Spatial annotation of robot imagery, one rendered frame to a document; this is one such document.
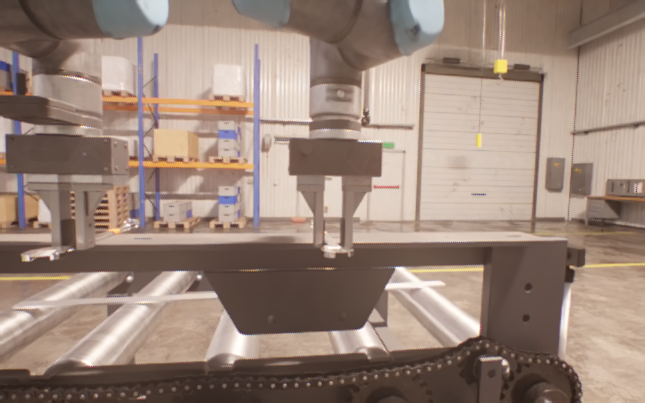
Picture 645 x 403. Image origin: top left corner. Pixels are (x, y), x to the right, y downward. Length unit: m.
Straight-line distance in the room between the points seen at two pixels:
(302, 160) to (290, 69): 9.66
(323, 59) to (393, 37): 0.11
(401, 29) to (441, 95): 10.68
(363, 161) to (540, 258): 0.45
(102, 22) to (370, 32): 0.26
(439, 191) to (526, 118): 3.81
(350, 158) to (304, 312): 0.31
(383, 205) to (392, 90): 3.51
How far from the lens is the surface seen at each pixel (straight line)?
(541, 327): 0.82
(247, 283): 0.60
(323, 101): 0.45
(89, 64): 0.54
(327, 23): 0.35
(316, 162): 0.44
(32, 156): 0.55
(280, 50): 10.25
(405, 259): 0.64
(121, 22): 0.39
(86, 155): 0.52
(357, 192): 0.47
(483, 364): 0.67
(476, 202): 11.45
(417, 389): 0.67
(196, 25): 10.70
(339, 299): 0.62
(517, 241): 0.66
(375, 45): 0.39
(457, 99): 11.28
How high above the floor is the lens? 1.27
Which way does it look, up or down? 4 degrees down
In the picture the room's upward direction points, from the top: 1 degrees clockwise
